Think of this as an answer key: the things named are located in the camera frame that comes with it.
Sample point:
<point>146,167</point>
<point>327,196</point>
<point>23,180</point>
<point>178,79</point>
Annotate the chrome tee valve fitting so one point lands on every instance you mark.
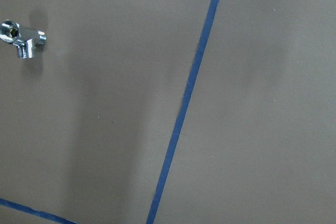
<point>26,40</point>

